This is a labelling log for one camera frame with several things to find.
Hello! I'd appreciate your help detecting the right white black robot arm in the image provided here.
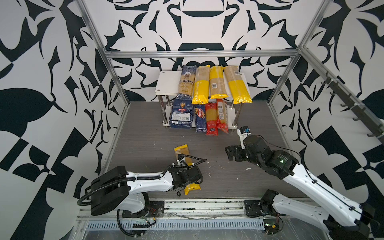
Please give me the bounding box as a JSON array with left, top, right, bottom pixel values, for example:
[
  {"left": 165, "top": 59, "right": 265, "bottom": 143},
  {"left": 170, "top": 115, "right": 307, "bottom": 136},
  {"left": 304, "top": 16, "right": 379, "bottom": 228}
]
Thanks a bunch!
[{"left": 225, "top": 133, "right": 375, "bottom": 240}]

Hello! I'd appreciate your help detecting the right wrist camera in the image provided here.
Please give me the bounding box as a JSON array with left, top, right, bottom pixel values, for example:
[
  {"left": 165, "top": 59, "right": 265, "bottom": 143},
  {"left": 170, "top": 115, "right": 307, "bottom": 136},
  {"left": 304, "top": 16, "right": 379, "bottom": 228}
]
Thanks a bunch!
[{"left": 237, "top": 126, "right": 251, "bottom": 149}]

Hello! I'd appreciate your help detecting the dark wall hook rack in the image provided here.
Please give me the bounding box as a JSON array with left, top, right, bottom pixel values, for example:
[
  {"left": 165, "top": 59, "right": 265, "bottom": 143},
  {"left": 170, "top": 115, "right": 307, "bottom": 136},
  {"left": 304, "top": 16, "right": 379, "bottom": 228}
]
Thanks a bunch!
[{"left": 322, "top": 72, "right": 384, "bottom": 145}]

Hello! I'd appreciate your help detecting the dark spaghetti pack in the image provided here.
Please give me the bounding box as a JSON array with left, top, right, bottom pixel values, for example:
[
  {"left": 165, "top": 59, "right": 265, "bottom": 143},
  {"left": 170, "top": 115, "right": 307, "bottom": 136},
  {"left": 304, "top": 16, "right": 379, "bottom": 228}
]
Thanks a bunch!
[{"left": 176, "top": 65, "right": 197, "bottom": 100}]

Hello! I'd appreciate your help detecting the yellow spaghetti bag narrow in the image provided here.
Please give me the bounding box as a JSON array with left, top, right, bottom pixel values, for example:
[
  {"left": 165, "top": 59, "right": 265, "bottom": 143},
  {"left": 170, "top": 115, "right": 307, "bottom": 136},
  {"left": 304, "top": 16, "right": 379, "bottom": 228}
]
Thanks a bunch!
[{"left": 209, "top": 66, "right": 228, "bottom": 99}]

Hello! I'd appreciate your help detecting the blue Barilla spaghetti box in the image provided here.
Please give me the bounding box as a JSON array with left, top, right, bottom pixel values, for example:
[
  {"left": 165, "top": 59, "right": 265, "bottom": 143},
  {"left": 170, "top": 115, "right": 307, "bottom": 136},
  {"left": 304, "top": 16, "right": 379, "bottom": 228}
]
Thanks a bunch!
[{"left": 195, "top": 105, "right": 207, "bottom": 133}]

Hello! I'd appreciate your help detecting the white slotted cable duct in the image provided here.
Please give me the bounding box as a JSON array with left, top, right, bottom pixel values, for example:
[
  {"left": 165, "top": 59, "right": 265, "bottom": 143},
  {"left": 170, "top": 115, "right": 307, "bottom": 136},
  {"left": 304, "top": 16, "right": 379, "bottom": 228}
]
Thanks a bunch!
[{"left": 86, "top": 218, "right": 266, "bottom": 232}]

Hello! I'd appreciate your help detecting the red spaghetti bag labelled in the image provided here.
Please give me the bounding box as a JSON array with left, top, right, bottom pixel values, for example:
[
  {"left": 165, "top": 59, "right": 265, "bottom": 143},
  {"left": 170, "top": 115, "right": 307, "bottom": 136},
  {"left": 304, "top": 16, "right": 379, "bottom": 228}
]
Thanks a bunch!
[{"left": 217, "top": 99, "right": 228, "bottom": 134}]

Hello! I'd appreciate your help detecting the small circuit board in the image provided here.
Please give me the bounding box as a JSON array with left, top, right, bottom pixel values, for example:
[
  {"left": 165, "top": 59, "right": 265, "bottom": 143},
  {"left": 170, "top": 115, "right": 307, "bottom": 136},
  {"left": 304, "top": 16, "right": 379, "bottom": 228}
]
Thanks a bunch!
[{"left": 263, "top": 218, "right": 281, "bottom": 236}]

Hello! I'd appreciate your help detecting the white two-tier metal shelf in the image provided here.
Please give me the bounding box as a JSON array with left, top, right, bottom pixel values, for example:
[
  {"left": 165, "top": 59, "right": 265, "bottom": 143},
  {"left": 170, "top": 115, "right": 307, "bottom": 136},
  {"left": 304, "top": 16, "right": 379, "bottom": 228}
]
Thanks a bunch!
[{"left": 155, "top": 71, "right": 244, "bottom": 131}]

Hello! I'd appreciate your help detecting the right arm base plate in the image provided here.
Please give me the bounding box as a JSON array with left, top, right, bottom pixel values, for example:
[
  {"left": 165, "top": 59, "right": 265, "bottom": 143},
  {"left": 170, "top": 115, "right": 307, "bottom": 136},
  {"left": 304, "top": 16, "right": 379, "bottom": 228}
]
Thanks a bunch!
[{"left": 244, "top": 200, "right": 286, "bottom": 218}]

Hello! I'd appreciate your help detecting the dark blue Barilla pasta bag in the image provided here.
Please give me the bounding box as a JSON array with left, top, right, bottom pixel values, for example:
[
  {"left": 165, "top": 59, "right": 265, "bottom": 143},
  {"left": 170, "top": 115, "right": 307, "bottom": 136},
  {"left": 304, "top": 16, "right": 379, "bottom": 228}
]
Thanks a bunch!
[{"left": 169, "top": 99, "right": 194, "bottom": 129}]

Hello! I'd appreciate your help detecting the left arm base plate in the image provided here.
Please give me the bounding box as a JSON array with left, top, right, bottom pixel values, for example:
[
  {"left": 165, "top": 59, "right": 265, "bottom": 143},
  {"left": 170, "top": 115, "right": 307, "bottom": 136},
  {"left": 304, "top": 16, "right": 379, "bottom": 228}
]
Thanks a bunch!
[{"left": 122, "top": 201, "right": 165, "bottom": 218}]

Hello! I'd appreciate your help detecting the yellow Pastatime bag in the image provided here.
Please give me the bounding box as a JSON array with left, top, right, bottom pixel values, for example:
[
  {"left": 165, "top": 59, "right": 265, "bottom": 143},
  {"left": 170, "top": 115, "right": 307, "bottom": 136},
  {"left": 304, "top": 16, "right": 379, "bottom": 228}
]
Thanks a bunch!
[
  {"left": 192, "top": 65, "right": 210, "bottom": 105},
  {"left": 174, "top": 144, "right": 201, "bottom": 196}
]

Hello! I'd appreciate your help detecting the yellow Pastatime bag barcode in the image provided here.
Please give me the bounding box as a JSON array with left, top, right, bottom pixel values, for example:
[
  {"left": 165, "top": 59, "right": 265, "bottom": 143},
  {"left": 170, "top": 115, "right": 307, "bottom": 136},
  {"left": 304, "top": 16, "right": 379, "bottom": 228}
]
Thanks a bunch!
[{"left": 223, "top": 66, "right": 252, "bottom": 105}]

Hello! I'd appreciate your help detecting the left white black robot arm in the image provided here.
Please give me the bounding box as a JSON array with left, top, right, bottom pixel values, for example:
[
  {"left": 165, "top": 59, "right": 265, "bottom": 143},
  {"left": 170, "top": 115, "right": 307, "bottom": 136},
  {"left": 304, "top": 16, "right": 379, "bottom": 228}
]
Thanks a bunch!
[{"left": 77, "top": 164, "right": 203, "bottom": 216}]

